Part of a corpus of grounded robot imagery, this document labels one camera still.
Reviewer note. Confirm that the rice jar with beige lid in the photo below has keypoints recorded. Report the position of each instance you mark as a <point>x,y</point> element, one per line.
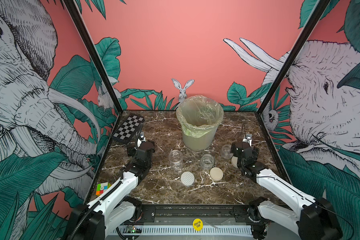
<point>226,152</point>

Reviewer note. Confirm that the white slotted cable duct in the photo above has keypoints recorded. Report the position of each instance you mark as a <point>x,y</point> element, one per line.
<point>166,230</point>

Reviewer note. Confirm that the colourful puzzle cube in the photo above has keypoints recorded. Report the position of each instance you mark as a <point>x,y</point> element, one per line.
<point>101,188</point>

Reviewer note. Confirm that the round patterned jar lid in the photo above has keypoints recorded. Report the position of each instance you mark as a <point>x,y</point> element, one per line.
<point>187,179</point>

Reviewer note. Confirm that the black white checkerboard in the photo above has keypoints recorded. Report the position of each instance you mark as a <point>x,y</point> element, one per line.
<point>128,129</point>

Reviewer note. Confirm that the jar with patterned lid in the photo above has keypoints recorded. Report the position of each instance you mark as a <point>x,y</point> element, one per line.
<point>176,160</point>

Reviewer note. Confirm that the white bin with green bag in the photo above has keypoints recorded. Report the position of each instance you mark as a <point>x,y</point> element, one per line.
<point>199,118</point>

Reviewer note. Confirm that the yellow round sticker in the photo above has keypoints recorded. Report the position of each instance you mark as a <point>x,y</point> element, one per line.
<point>198,224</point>

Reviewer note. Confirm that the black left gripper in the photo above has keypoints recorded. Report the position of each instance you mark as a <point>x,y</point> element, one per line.
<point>152,143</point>

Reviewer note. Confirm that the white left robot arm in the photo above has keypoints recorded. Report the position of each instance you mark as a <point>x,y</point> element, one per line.
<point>100,217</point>

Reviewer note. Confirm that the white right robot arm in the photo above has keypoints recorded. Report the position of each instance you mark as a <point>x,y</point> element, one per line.
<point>306,216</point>

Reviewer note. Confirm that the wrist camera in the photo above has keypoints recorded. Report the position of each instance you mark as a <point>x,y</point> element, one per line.
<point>140,139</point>
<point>248,139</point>

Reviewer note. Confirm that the small green circuit board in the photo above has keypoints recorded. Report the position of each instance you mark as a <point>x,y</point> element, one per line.
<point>133,230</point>

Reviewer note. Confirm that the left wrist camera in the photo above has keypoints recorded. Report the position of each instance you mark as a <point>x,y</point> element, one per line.
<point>140,139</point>

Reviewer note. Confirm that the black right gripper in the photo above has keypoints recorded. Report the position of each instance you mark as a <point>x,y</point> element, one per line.
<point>235,146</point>

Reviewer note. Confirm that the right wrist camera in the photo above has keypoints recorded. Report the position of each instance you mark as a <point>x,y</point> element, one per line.
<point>248,139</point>

